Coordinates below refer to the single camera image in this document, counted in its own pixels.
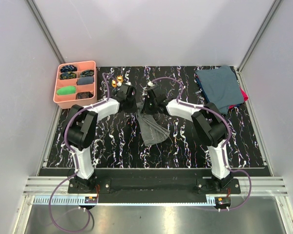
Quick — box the grey stitched cloth napkin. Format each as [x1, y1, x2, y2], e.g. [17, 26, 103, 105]
[136, 110, 170, 147]

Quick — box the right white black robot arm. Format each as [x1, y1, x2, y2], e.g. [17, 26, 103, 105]
[143, 82, 233, 193]

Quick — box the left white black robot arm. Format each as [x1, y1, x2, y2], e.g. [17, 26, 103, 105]
[63, 82, 137, 193]

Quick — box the grey rolled cloth in tray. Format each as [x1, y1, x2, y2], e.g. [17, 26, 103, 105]
[76, 77, 94, 85]

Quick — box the brown patterned roll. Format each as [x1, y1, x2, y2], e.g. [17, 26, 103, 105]
[76, 92, 93, 99]

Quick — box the teal patterned roll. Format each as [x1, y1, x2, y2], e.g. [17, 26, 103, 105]
[80, 69, 94, 78]

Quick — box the pink compartment organizer tray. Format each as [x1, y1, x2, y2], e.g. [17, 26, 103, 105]
[53, 60, 97, 109]

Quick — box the green rolled cloth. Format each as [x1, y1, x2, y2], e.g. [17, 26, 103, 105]
[56, 86, 76, 96]

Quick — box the yellow blue patterned roll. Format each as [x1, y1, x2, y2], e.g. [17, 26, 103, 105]
[60, 71, 77, 80]

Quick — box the blue patterned roll top left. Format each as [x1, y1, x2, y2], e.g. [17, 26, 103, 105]
[60, 64, 78, 73]

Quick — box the blue grey folded cloth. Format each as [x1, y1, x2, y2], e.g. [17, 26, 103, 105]
[195, 65, 244, 115]

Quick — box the magenta folded cloth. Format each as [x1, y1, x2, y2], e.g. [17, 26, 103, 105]
[229, 87, 249, 109]

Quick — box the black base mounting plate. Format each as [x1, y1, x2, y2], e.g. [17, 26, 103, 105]
[68, 169, 241, 200]

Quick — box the gold spoon teal handle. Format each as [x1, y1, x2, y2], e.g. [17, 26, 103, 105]
[111, 80, 117, 88]

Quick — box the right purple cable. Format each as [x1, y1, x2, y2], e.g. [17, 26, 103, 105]
[148, 77, 253, 212]

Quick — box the white slotted cable duct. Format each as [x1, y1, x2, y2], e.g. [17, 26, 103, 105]
[34, 195, 215, 206]

